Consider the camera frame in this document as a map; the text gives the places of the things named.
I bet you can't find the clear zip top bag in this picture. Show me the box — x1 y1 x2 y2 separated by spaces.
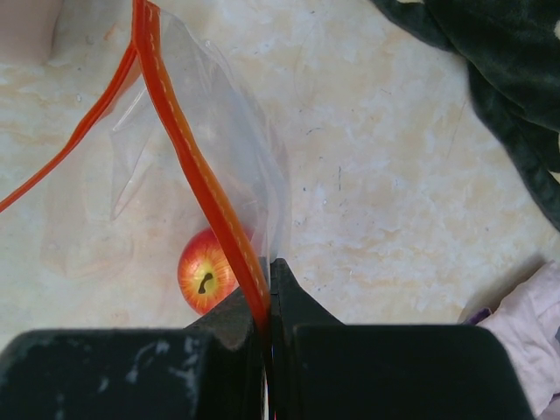
0 0 294 420

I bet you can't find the black floral blanket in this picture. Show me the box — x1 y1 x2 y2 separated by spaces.
374 1 559 228

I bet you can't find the pink plastic bin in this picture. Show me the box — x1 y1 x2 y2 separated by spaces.
1 0 63 65

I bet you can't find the red apple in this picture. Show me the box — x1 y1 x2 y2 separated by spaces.
177 228 239 316

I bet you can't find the pink cloth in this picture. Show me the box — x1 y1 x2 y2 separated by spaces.
464 261 559 419

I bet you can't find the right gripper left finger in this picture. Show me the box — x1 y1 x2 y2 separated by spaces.
1 290 264 419

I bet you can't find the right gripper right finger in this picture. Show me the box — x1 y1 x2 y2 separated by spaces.
270 259 533 419

